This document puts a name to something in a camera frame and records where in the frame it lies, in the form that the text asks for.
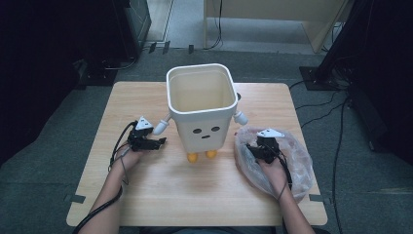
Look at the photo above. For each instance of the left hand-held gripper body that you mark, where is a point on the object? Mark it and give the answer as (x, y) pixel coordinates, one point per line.
(138, 138)

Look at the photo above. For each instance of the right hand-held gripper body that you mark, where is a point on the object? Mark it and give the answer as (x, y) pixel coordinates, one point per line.
(269, 148)

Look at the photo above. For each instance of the cream bin with face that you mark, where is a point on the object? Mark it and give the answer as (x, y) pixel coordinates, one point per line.
(185, 143)

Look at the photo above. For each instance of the translucent plastic bag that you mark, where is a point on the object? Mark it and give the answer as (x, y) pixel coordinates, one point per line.
(300, 162)

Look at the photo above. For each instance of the person's left hand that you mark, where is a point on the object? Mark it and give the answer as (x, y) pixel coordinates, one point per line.
(125, 161)

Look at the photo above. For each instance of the person's right hand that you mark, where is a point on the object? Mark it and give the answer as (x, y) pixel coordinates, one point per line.
(276, 175)

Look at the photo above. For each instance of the black tape mark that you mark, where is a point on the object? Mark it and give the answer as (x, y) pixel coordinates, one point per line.
(316, 198)
(75, 198)

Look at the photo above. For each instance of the black stand base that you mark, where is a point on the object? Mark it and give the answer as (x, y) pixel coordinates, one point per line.
(308, 78)
(97, 78)

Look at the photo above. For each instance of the black floor tape strip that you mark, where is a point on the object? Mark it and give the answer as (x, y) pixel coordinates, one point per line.
(166, 47)
(191, 49)
(152, 47)

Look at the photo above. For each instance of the black cabinet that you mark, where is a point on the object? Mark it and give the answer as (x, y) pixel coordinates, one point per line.
(139, 19)

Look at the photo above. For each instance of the light wooden cabinet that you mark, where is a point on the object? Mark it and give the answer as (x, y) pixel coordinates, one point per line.
(321, 29)

